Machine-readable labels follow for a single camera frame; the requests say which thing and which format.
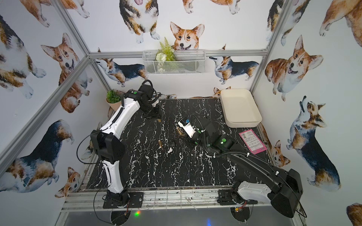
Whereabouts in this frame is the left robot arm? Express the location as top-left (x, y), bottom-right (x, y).
top-left (90, 80), bottom-right (161, 202)

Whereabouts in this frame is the green fern with white flower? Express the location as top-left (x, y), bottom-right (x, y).
top-left (155, 38), bottom-right (176, 73)

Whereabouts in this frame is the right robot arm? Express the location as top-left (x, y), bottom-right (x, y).
top-left (178, 119), bottom-right (303, 218)

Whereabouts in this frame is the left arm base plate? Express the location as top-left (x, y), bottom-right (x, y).
top-left (103, 190), bottom-right (144, 209)

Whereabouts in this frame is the white wire basket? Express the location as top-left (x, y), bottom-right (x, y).
top-left (142, 50), bottom-right (206, 75)

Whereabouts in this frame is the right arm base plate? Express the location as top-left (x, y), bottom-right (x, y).
top-left (217, 189), bottom-right (258, 205)

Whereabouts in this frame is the pink card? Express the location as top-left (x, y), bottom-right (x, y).
top-left (239, 129), bottom-right (267, 154)

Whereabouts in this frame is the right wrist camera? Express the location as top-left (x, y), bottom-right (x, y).
top-left (178, 117), bottom-right (196, 138)

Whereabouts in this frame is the potted green plant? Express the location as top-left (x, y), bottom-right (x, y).
top-left (106, 89), bottom-right (124, 112)

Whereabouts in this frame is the cream rectangular tray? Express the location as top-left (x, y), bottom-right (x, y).
top-left (220, 89), bottom-right (262, 128)

